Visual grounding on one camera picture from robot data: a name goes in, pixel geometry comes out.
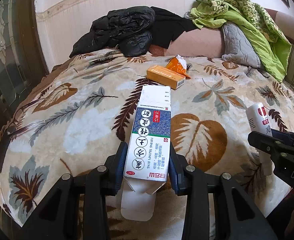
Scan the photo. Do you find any black puffer jacket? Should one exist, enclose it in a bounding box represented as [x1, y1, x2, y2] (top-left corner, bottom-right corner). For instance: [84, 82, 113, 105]
[69, 6, 156, 58]

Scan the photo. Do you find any grey quilted pillow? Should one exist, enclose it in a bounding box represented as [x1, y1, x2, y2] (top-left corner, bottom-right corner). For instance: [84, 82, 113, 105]
[221, 22, 262, 69]

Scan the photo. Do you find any white red tube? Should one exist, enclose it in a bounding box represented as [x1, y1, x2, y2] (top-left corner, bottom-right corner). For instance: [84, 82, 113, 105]
[245, 103, 274, 175]

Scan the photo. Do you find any black cloth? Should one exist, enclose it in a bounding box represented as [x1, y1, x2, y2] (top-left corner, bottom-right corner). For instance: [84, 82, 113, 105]
[149, 6, 200, 49]

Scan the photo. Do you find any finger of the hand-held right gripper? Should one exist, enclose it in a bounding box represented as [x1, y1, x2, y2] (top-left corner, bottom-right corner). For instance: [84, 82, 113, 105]
[247, 130, 291, 160]
[270, 129, 294, 147]

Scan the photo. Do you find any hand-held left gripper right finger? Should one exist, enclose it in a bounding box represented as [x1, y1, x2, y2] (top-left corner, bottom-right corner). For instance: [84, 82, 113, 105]
[168, 150, 278, 240]

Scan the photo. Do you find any person's dark trouser leg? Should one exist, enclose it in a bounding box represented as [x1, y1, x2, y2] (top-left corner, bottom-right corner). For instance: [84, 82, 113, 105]
[265, 194, 294, 240]

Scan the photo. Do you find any orange carton box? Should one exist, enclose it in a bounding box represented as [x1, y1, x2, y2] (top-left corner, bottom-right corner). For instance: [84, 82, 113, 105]
[146, 65, 186, 90]

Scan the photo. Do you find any brown bolster cushion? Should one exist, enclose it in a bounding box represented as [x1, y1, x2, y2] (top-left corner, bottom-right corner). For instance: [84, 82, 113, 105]
[150, 27, 225, 58]

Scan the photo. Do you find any beige sofa armrest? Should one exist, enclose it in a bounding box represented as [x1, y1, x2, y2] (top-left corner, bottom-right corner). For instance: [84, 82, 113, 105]
[264, 8, 294, 48]

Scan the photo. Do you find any white and blue carton box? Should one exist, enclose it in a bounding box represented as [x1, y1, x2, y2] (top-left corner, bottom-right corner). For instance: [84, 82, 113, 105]
[121, 84, 173, 222]

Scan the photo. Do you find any black flat device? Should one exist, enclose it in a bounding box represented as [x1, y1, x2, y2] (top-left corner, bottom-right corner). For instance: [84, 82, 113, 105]
[0, 134, 11, 173]

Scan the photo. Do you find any leaf printed blanket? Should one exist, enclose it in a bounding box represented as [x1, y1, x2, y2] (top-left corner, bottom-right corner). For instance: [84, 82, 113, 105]
[0, 47, 294, 240]

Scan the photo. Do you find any wooden glass door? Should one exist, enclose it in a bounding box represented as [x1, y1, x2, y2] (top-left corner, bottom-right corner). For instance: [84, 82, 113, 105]
[0, 0, 50, 143]

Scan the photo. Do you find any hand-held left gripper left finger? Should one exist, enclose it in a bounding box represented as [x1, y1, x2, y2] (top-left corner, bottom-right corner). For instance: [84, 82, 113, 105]
[20, 141, 129, 240]

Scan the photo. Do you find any orange and white packet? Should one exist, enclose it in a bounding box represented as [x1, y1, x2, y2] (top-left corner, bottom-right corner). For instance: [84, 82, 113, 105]
[165, 54, 191, 79]

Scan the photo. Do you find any green patterned blanket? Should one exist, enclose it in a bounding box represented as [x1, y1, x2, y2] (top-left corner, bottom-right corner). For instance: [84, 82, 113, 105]
[190, 0, 292, 83]

